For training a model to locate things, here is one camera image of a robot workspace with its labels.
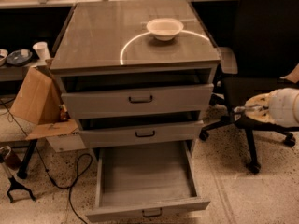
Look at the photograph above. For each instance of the dark blue plate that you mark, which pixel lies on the dark blue plate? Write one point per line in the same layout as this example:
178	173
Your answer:
19	57

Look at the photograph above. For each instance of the grey bottom drawer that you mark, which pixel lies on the grey bottom drawer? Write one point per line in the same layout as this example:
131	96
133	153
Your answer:
150	180

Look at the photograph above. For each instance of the white bowl at left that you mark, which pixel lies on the white bowl at left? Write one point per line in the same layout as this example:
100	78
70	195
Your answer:
3	56

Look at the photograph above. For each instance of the white paper bowl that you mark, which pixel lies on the white paper bowl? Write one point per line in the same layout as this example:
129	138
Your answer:
165	29

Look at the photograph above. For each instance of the black grabber tool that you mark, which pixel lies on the black grabber tool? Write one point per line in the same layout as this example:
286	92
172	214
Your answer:
14	184

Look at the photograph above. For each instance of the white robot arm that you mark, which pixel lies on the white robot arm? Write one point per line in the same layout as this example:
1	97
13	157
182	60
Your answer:
279	107

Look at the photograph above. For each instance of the brown cup on floor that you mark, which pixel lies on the brown cup on floor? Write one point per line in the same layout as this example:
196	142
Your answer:
10	158

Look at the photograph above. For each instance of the grey drawer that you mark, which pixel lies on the grey drawer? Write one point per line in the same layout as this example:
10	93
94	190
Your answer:
120	95
150	180
144	129

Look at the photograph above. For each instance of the white paper cup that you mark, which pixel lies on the white paper cup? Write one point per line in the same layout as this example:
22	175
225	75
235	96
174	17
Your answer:
42	51

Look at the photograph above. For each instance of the grey low shelf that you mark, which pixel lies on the grey low shelf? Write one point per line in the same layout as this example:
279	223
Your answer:
13	73

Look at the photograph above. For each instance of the black office chair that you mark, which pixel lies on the black office chair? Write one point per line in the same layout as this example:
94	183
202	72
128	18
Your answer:
264	49

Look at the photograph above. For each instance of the grey middle drawer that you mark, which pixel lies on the grey middle drawer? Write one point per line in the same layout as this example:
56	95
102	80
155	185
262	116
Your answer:
144	129

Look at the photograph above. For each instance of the grey drawer cabinet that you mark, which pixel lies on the grey drawer cabinet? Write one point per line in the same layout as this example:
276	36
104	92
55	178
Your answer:
105	38

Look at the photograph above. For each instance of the grey top drawer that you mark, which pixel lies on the grey top drawer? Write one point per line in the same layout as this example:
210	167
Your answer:
120	95

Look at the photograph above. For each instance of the black table leg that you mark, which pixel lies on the black table leg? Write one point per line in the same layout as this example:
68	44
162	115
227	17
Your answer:
22	173

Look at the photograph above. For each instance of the brown cardboard box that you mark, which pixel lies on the brown cardboard box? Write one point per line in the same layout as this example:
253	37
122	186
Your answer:
39	102

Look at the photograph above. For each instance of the dark rxbar blueberry wrapper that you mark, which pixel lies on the dark rxbar blueberry wrapper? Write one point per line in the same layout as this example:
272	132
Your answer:
239	110

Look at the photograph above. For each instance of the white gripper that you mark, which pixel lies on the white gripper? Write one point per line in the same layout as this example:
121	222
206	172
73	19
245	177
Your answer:
284	107

